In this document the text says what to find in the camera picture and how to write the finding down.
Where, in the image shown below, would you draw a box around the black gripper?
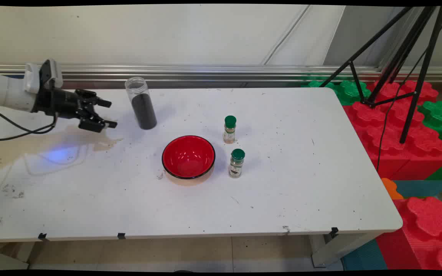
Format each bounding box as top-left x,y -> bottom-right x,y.
31,87 -> 118,133

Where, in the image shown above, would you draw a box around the clear jar with black beads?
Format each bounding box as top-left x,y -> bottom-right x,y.
125,77 -> 158,130

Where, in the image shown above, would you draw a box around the red bowl with black rim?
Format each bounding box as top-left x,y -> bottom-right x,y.
162,135 -> 216,180

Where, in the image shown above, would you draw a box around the green-capped spice bottle pale powder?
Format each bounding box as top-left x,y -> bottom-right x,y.
223,115 -> 237,145

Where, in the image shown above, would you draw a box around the green-capped spice bottle dark flakes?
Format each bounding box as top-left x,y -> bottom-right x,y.
228,149 -> 246,179

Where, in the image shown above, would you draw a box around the white metal table leg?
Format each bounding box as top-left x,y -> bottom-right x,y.
308,230 -> 385,268
0,241 -> 47,271

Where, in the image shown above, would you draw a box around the large red foam block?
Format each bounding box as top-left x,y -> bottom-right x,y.
342,80 -> 442,181

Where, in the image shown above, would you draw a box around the orange foam piece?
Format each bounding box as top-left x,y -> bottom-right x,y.
381,177 -> 404,200

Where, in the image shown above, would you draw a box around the teal foam mat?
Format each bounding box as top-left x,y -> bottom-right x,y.
341,239 -> 389,271
392,180 -> 442,198

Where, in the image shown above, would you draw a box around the black tripod stand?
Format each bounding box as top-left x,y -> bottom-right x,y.
319,6 -> 442,144

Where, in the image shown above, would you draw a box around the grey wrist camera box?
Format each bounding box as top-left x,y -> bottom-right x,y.
39,59 -> 64,90

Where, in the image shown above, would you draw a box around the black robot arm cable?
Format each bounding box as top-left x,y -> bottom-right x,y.
0,79 -> 59,143

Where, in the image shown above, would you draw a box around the aluminium wall rail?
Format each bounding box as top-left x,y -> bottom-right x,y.
0,64 -> 442,83

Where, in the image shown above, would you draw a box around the green foam block beside rail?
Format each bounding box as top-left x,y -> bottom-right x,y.
302,79 -> 371,106

